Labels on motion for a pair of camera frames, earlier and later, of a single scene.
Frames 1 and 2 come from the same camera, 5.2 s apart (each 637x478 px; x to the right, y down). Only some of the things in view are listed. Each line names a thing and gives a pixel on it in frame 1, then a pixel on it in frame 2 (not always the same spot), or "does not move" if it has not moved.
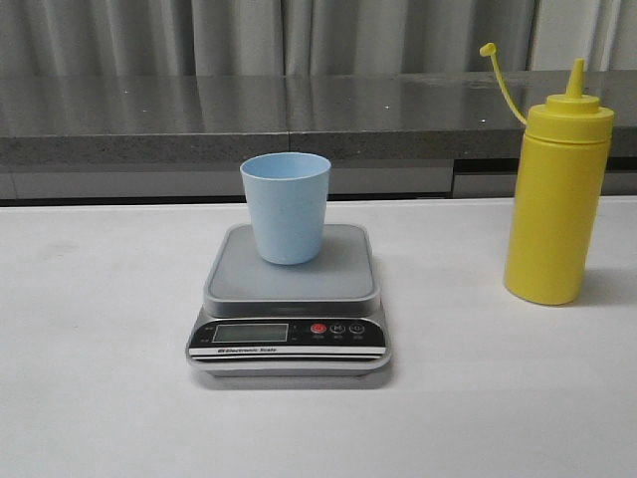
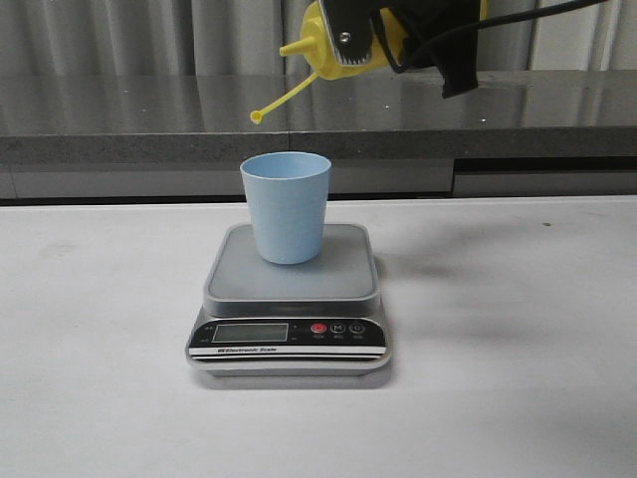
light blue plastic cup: (289, 193) does not move
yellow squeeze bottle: (558, 191) to (388, 42)
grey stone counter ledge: (435, 117) does not move
